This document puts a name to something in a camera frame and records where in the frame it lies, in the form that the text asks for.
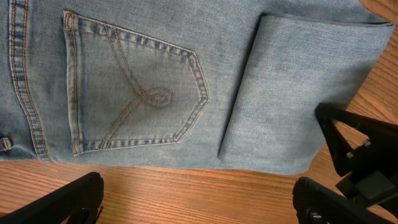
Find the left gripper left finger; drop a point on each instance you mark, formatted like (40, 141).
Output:
(77, 202)

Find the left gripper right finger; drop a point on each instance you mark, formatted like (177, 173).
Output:
(314, 203)

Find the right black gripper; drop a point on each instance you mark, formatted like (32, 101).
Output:
(369, 171)

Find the light blue denim jeans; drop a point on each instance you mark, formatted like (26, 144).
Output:
(182, 84)

